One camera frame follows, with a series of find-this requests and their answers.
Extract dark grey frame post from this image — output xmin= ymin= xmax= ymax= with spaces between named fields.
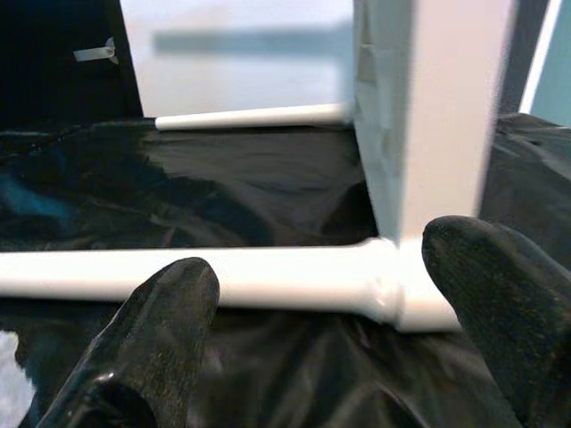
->
xmin=497 ymin=0 xmax=552 ymax=117

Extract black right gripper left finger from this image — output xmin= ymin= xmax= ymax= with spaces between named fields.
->
xmin=37 ymin=257 xmax=222 ymax=428

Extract black door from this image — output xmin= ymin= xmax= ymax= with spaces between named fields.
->
xmin=0 ymin=0 xmax=145 ymax=130

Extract white plastic table top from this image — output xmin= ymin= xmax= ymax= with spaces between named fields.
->
xmin=343 ymin=0 xmax=517 ymax=333

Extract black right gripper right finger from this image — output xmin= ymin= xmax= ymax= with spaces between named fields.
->
xmin=421 ymin=215 xmax=571 ymax=428

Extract black table cloth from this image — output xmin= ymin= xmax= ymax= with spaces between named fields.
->
xmin=0 ymin=113 xmax=571 ymax=428

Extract silver door handle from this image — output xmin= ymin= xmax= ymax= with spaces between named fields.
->
xmin=73 ymin=37 xmax=118 ymax=66

